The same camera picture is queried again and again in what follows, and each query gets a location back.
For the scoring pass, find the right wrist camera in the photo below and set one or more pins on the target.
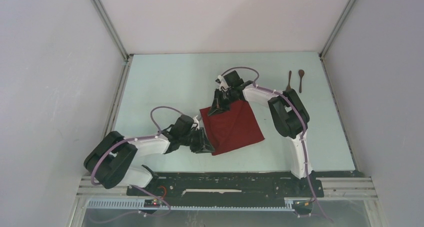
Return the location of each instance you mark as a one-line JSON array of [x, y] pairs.
[[229, 80]]

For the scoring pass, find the white cable duct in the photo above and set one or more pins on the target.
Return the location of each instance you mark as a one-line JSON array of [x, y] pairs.
[[143, 204]]

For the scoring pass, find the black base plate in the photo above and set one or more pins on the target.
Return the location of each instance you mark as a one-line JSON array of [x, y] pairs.
[[233, 189]]

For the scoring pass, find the brown wooden spoon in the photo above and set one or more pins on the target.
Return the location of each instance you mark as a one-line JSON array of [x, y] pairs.
[[301, 74]]

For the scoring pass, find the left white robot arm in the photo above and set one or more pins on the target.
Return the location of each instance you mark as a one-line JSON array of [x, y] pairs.
[[111, 163]]

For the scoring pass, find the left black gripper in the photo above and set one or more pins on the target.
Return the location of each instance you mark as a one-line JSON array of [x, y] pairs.
[[204, 146]]

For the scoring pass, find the red cloth napkin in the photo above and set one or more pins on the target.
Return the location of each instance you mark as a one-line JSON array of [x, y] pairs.
[[233, 129]]

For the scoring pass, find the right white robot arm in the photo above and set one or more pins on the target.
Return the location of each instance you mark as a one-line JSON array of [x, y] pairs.
[[288, 113]]

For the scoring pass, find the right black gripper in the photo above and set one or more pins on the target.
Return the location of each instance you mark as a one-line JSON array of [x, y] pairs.
[[217, 103]]

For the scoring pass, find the aluminium frame rail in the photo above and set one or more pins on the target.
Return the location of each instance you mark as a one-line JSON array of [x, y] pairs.
[[87, 190]]

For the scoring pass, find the brown wooden fork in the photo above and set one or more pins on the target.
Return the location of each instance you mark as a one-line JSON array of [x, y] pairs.
[[288, 87]]

